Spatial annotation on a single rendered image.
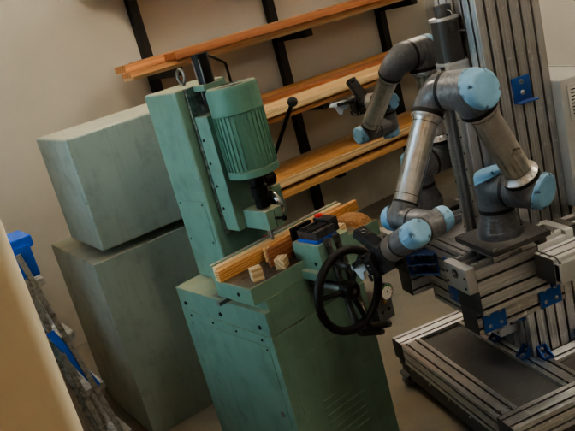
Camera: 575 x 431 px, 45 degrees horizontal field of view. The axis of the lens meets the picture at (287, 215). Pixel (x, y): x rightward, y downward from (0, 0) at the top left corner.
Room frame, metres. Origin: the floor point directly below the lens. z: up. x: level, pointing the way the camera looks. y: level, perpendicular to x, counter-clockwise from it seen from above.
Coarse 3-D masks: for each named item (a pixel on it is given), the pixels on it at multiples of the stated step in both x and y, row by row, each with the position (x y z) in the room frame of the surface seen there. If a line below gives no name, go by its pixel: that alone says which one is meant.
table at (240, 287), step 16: (368, 224) 2.38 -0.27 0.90; (352, 240) 2.32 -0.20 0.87; (352, 256) 2.19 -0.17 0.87; (272, 272) 2.15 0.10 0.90; (288, 272) 2.15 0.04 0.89; (304, 272) 2.17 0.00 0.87; (224, 288) 2.18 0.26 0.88; (240, 288) 2.10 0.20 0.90; (256, 288) 2.07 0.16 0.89; (272, 288) 2.10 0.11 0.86; (256, 304) 2.06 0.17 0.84
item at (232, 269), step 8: (352, 200) 2.58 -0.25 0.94; (336, 208) 2.53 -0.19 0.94; (344, 208) 2.53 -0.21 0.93; (352, 208) 2.55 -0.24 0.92; (336, 216) 2.50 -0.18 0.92; (248, 256) 2.26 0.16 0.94; (256, 256) 2.27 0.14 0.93; (232, 264) 2.22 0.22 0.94; (240, 264) 2.23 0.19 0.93; (248, 264) 2.25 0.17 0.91; (216, 272) 2.18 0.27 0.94; (224, 272) 2.19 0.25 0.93; (232, 272) 2.21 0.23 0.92; (240, 272) 2.23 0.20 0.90; (224, 280) 2.19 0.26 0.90
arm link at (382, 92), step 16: (400, 48) 2.63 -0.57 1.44; (384, 64) 2.65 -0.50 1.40; (400, 64) 2.62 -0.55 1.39; (416, 64) 2.64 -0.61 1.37; (384, 80) 2.66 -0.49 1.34; (400, 80) 2.68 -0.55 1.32; (384, 96) 2.71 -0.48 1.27; (368, 112) 2.79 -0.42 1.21; (384, 112) 2.77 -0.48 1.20; (368, 128) 2.82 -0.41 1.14
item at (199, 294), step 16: (176, 288) 2.53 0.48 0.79; (192, 288) 2.47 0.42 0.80; (208, 288) 2.43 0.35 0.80; (192, 304) 2.46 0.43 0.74; (208, 304) 2.36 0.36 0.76; (224, 304) 2.26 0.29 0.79; (240, 304) 2.20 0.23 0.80; (288, 304) 2.13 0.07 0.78; (304, 304) 2.16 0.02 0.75; (224, 320) 2.29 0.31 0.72; (240, 320) 2.20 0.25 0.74; (256, 320) 2.12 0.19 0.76; (272, 320) 2.08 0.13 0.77; (288, 320) 2.12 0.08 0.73; (272, 336) 2.07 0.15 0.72
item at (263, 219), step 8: (248, 208) 2.38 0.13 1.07; (256, 208) 2.35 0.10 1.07; (264, 208) 2.32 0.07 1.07; (272, 208) 2.30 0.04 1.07; (280, 208) 2.31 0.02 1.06; (248, 216) 2.36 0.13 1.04; (256, 216) 2.32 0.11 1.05; (264, 216) 2.28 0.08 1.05; (272, 216) 2.29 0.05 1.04; (248, 224) 2.37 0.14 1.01; (256, 224) 2.33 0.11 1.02; (264, 224) 2.29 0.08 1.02; (272, 224) 2.28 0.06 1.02; (280, 224) 2.30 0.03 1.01
